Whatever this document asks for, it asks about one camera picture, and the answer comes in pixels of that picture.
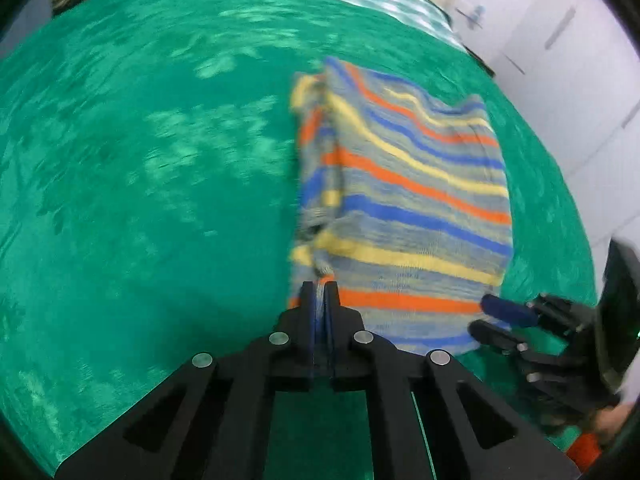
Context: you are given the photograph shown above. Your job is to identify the striped knitted sweater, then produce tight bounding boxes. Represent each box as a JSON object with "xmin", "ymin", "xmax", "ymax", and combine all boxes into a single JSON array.
[{"xmin": 287, "ymin": 55, "xmax": 516, "ymax": 357}]

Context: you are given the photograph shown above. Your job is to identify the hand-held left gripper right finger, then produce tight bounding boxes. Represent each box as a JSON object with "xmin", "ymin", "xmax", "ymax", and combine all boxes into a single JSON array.
[{"xmin": 324, "ymin": 281, "xmax": 582, "ymax": 480}]

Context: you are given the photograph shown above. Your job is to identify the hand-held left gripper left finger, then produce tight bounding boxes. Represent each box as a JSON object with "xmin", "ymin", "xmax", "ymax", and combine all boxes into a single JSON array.
[{"xmin": 54, "ymin": 281, "xmax": 317, "ymax": 480}]

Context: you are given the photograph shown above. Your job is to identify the dark wooden bed frame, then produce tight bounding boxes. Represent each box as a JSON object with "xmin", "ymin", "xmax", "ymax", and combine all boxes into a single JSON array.
[{"xmin": 464, "ymin": 46, "xmax": 497, "ymax": 78}]

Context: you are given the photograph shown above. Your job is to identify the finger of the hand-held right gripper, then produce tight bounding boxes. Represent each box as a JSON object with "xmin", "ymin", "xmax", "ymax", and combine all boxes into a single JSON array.
[
  {"xmin": 480, "ymin": 294, "xmax": 542, "ymax": 328},
  {"xmin": 468, "ymin": 319, "xmax": 528, "ymax": 358}
]

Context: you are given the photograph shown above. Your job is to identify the white wardrobe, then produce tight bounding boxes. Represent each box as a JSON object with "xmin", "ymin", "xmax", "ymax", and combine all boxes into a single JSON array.
[{"xmin": 450, "ymin": 0, "xmax": 640, "ymax": 241}]

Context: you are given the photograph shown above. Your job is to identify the green fluffy blanket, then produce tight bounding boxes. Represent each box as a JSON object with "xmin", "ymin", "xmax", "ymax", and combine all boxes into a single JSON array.
[{"xmin": 0, "ymin": 0, "xmax": 601, "ymax": 480}]

